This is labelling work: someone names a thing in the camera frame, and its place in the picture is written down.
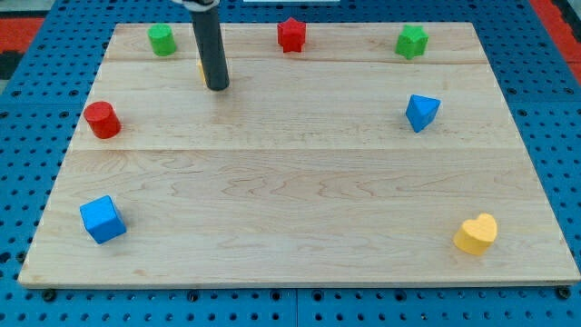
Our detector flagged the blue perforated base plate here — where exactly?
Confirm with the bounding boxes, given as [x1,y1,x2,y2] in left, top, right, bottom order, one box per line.
[1,0,580,326]

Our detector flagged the green cylinder block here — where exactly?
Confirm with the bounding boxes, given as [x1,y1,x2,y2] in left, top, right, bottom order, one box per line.
[147,24,177,56]

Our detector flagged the yellow block behind rod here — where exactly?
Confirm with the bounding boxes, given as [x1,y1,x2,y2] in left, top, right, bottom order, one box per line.
[196,60,206,84]

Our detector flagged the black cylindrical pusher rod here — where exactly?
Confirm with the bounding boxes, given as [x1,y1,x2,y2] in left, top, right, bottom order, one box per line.
[183,0,230,91]

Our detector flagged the blue cube block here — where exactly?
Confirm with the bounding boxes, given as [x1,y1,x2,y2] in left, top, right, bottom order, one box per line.
[79,195,127,244]

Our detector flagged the blue triangular prism block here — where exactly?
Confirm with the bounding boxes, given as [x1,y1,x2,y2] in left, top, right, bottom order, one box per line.
[405,94,441,133]

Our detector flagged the light wooden board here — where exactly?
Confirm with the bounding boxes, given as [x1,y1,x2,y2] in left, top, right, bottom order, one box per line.
[18,23,580,289]

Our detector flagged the green star block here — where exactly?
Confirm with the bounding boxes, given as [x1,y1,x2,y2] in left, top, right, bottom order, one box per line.
[395,25,429,60]

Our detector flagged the red cylinder block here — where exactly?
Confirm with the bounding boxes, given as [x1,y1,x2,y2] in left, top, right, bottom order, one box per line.
[84,101,122,139]

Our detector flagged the yellow heart block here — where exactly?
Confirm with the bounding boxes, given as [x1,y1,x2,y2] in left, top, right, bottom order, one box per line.
[452,213,498,255]

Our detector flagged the red star block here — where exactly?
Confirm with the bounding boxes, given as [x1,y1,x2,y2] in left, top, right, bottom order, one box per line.
[277,17,307,53]

